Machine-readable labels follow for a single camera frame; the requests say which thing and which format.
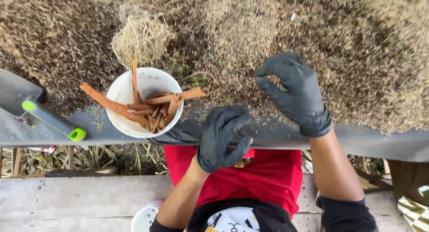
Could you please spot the person's left hand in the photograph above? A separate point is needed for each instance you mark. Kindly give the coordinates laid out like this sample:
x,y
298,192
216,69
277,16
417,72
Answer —
x,y
214,141

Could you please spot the clump of dry grass roots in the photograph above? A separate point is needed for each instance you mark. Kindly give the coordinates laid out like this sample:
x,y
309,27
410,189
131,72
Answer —
x,y
142,37

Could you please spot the weathered wooden plank bench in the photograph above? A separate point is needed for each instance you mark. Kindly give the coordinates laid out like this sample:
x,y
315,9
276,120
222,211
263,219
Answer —
x,y
83,201

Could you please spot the red shorts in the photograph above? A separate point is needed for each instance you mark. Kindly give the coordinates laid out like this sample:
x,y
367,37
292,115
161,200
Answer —
x,y
264,178

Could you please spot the small white cup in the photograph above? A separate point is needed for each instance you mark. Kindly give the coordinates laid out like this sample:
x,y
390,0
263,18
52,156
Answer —
x,y
144,218

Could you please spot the green white checkered cloth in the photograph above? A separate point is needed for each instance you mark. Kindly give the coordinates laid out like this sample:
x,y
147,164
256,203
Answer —
x,y
415,208

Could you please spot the bed of dry grass mulch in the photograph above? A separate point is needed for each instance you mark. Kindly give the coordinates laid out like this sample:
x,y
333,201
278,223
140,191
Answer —
x,y
352,57

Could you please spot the bundle of brown cinnamon sticks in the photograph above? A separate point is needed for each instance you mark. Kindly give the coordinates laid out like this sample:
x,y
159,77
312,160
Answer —
x,y
154,109

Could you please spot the grey plastic liner sheet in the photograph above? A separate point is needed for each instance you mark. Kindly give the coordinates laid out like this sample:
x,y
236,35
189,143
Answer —
x,y
368,141

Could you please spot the white plastic bowl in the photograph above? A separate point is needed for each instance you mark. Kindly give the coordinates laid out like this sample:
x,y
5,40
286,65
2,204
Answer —
x,y
150,79

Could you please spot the red white wrapper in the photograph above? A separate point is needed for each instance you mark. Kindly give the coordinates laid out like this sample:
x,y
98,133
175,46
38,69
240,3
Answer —
x,y
43,149

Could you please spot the person's right hand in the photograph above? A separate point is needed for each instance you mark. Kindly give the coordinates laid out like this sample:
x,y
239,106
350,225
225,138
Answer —
x,y
301,98

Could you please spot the black printed shirt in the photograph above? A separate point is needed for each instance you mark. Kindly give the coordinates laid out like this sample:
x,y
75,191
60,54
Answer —
x,y
345,217

